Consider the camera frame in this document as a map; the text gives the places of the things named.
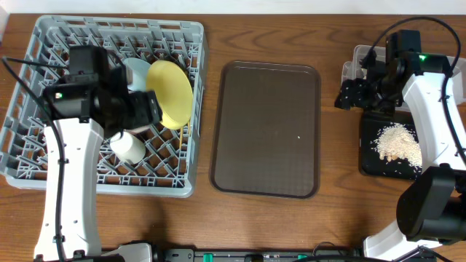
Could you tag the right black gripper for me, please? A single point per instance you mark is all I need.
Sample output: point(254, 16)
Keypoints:
point(352, 94)

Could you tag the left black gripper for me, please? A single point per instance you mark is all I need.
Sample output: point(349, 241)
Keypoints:
point(144, 109)

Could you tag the white cup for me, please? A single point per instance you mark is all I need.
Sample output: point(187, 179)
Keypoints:
point(127, 147)

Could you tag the light blue bowl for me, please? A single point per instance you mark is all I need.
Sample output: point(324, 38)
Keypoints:
point(137, 71)

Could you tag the rice food scraps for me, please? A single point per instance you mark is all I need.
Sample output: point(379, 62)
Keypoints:
point(397, 142)

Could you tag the yellow plate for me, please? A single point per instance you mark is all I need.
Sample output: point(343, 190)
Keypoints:
point(173, 91)

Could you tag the wooden chopstick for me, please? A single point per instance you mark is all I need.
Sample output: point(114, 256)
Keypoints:
point(189, 127)
point(181, 138)

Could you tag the brown serving tray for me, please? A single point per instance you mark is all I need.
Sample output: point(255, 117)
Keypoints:
point(267, 133)

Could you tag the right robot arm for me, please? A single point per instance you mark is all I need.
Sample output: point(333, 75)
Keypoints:
point(431, 212)

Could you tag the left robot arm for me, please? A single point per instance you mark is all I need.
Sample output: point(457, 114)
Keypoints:
point(89, 104)

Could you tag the black waste tray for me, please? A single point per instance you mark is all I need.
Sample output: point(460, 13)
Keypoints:
point(371, 127)

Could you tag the clear plastic bin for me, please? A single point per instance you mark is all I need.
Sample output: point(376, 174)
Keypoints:
point(352, 70)

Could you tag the grey plastic dish rack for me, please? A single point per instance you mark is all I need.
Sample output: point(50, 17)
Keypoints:
point(165, 171)

